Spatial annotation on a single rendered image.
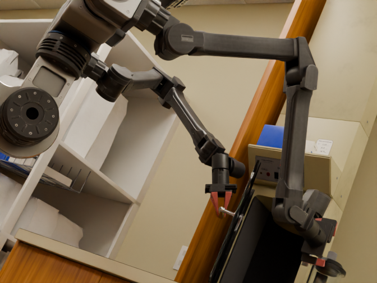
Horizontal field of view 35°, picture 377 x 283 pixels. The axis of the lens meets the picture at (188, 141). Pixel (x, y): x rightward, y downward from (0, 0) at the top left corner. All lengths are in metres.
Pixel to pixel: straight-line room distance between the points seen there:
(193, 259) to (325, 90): 0.79
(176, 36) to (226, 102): 1.60
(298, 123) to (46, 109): 0.67
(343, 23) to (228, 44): 0.97
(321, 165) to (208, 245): 0.48
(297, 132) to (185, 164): 1.39
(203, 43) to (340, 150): 0.80
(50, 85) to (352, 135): 1.06
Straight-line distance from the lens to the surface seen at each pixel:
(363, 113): 2.20
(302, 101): 1.67
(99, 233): 3.09
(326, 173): 2.01
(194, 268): 2.10
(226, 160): 1.96
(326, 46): 2.43
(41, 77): 1.66
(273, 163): 2.10
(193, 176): 2.92
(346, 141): 2.15
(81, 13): 1.54
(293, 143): 1.65
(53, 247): 2.17
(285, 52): 1.67
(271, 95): 2.35
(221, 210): 1.87
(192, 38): 1.51
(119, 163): 3.23
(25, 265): 2.27
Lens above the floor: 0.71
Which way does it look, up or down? 20 degrees up
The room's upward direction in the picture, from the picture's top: 25 degrees clockwise
